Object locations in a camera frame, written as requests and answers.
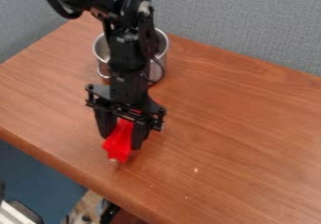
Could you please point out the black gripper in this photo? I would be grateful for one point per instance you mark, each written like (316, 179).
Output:
(125, 98)

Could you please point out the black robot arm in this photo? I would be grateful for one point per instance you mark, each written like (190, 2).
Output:
(129, 30)

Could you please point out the white object under table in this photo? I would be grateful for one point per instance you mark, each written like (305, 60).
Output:
(6, 215)

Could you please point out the metal pot with handle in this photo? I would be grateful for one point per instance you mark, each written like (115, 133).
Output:
(158, 69)

